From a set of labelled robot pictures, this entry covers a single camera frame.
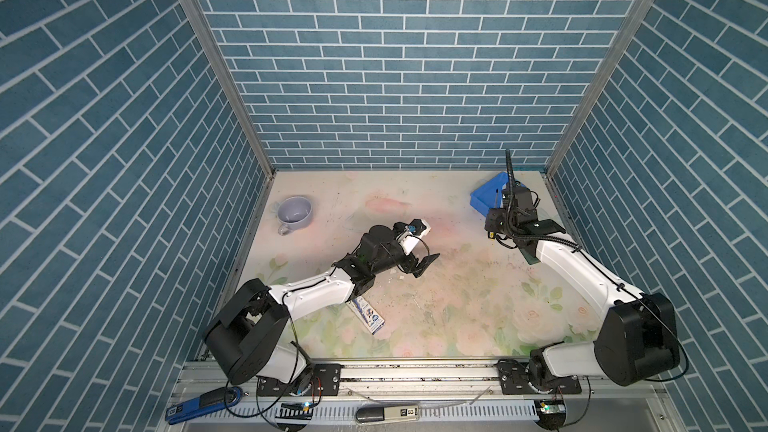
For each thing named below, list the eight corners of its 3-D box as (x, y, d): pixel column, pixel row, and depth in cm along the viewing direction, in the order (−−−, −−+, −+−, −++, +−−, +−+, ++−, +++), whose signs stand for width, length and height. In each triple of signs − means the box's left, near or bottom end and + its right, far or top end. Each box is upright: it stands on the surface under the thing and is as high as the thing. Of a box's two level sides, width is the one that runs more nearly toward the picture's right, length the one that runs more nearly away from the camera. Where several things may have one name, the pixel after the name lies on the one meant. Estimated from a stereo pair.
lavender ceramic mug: (272, 239, 102) (266, 228, 96) (282, 208, 110) (277, 196, 105) (306, 239, 102) (301, 228, 96) (313, 208, 111) (309, 196, 105)
